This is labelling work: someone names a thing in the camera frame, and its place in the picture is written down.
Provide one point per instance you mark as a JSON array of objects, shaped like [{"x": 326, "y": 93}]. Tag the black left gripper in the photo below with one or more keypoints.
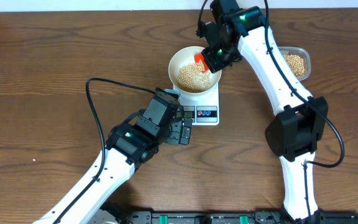
[{"x": 174, "y": 137}]

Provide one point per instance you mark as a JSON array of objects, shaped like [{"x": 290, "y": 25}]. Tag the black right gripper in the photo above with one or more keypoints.
[{"x": 214, "y": 65}]

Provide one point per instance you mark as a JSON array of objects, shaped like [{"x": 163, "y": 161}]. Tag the red plastic measuring scoop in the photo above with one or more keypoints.
[{"x": 199, "y": 60}]

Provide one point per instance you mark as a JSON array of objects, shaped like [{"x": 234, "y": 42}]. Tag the white digital kitchen scale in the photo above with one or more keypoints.
[{"x": 202, "y": 108}]

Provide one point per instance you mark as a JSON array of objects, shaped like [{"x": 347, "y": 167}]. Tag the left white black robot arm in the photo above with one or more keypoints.
[{"x": 129, "y": 145}]

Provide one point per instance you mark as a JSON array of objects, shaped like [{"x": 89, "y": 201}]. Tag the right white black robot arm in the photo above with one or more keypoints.
[{"x": 299, "y": 118}]

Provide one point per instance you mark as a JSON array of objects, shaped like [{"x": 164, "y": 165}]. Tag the white ceramic bowl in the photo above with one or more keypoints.
[{"x": 184, "y": 57}]

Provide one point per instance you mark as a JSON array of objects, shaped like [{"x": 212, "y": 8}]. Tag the soybeans pile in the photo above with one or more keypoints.
[{"x": 193, "y": 78}]

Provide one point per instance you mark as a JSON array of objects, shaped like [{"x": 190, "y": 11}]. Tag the clear plastic container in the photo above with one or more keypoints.
[{"x": 298, "y": 60}]

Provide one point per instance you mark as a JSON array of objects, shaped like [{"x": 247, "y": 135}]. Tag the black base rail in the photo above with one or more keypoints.
[{"x": 260, "y": 216}]

